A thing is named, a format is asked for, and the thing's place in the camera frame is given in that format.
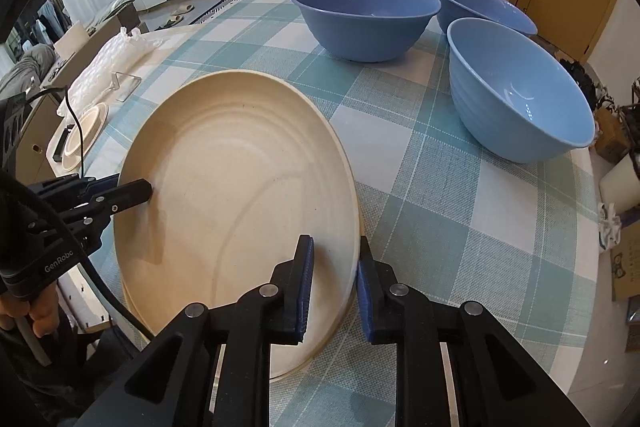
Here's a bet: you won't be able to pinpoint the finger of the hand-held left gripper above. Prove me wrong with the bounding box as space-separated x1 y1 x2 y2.
30 175 121 202
70 179 153 230

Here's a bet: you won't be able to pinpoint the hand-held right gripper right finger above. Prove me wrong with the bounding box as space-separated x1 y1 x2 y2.
356 236 591 427

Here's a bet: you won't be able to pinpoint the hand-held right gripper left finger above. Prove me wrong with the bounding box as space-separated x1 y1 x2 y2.
75 234 315 427

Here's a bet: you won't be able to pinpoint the cream round plate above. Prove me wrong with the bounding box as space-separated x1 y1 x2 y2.
120 187 364 382
112 69 362 380

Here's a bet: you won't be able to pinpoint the light blue ribbed bowl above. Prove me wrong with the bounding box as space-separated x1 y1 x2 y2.
446 18 596 164

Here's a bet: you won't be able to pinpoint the dark blue bowl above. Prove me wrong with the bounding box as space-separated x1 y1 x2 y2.
430 0 538 38
290 0 442 64

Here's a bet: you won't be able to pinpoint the person's left hand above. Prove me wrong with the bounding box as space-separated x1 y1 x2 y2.
0 287 60 339

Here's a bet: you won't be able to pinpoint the stack of small cream dishes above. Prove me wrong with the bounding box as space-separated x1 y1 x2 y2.
62 103 109 170

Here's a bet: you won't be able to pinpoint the metal phone stand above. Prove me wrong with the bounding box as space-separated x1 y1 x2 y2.
109 72 142 102

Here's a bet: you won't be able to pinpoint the bubble wrap sheet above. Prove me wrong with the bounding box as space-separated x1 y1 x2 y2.
57 29 166 118

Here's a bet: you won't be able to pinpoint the person's dark clothing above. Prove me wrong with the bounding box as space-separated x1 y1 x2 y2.
0 332 128 427

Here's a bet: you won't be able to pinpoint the beige slippers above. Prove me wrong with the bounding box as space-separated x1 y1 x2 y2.
162 4 194 28

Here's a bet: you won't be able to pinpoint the black and white patterned rug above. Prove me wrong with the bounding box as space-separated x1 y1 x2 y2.
195 0 262 26

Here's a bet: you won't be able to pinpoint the printed cardboard box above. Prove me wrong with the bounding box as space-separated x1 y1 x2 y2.
612 232 640 304

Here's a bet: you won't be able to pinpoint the white trash bin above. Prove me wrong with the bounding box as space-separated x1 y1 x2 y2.
600 152 640 208

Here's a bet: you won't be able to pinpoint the brown cardboard box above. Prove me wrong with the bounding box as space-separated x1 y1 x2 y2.
595 107 632 164

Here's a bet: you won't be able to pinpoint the black clamp handle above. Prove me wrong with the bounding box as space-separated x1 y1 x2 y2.
54 124 74 160

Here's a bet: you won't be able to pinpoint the thin black cable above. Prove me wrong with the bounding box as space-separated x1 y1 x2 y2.
24 88 85 180

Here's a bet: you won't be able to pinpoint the thick black gripper cable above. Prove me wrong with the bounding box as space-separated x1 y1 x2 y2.
0 169 152 342

